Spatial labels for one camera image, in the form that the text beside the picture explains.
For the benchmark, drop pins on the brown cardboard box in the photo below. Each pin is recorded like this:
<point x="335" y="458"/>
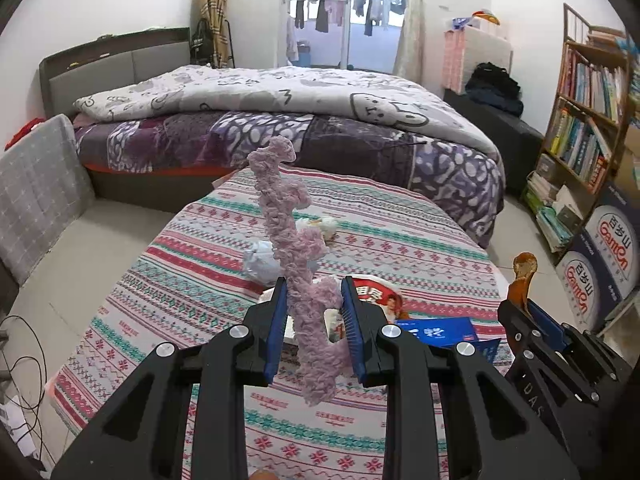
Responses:
<point x="630" y="160"/>

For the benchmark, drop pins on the pile of dark clothes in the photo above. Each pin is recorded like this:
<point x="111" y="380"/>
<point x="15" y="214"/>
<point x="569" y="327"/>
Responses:
<point x="492" y="87"/>

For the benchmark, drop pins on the hanging laundry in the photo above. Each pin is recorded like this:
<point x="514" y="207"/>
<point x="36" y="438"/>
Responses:
<point x="340" y="7"/>

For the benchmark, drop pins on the purple patterned bed sheet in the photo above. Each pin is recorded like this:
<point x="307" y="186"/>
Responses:
<point x="350" y="145"/>

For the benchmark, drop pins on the black hanging bag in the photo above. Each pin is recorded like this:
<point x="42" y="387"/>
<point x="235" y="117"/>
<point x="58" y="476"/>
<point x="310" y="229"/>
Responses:
<point x="200" y="40"/>

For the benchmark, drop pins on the cartoon cat quilt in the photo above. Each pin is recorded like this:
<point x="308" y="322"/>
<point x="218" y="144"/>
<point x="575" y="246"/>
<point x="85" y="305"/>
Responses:
<point x="280" y="90"/>

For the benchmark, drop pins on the red cloth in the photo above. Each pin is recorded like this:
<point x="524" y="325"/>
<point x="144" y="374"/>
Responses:
<point x="22" y="132"/>

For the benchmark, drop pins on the grey checked cushion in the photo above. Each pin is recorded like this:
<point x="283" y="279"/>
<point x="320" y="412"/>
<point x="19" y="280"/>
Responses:
<point x="40" y="180"/>

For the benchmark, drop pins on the red white instant noodle cup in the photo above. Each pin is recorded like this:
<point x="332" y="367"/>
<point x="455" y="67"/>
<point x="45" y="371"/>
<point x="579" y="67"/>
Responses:
<point x="380" y="297"/>

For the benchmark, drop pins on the grey upholstered bed frame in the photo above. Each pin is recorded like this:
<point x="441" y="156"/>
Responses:
<point x="100" y="65"/>

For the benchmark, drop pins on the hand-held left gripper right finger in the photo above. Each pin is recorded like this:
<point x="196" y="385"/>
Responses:
<point x="352" y="332"/>

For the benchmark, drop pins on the plaid coat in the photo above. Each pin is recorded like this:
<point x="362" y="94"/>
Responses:
<point x="212" y="5"/>

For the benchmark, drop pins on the striped patterned table cloth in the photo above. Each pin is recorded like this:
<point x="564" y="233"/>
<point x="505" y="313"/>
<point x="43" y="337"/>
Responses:
<point x="400" y="240"/>

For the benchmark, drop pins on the brown snack wrapper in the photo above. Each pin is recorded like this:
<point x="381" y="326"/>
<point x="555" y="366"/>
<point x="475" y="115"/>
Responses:
<point x="522" y="272"/>

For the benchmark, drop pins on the row of shelf books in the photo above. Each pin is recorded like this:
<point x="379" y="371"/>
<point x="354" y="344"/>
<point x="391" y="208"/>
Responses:
<point x="585" y="110"/>

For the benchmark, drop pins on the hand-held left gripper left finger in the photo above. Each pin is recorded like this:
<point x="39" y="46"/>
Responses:
<point x="277" y="332"/>

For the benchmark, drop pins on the white tissue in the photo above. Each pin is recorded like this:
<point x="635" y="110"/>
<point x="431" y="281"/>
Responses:
<point x="260" y="260"/>

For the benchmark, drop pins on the blue white water carton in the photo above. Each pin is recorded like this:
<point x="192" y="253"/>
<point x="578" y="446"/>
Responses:
<point x="617" y="247"/>
<point x="582" y="287"/>

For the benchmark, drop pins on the pink white checked cabinet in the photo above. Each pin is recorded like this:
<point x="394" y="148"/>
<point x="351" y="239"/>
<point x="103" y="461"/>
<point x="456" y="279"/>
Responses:
<point x="475" y="55"/>

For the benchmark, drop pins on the white balcony door frame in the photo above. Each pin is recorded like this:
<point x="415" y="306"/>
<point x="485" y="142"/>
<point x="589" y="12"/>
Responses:
<point x="282" y="10"/>

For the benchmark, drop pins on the blue paper box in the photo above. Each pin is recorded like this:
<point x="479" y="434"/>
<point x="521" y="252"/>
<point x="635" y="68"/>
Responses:
<point x="445" y="332"/>

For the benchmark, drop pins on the wooden bookshelf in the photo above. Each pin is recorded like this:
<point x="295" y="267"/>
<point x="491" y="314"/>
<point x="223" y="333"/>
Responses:
<point x="620" y="110"/>

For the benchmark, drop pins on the pile of floor books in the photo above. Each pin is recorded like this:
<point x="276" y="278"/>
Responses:
<point x="550" y="210"/>

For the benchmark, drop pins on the black storage bench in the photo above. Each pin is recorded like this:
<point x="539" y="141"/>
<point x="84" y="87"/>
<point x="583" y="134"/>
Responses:
<point x="500" y="130"/>

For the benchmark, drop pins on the orange yellow toy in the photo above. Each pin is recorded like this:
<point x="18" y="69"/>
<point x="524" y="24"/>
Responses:
<point x="486" y="16"/>

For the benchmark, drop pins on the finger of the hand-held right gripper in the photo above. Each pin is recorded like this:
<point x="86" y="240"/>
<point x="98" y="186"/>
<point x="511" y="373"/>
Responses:
<point x="515" y="332"/>
<point x="550" y="325"/>

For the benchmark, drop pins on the cream curtain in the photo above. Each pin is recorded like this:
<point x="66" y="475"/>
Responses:
<point x="411" y="15"/>

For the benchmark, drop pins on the blue white packet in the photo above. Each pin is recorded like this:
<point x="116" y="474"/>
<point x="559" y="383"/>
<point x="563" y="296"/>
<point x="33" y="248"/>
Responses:
<point x="460" y="22"/>

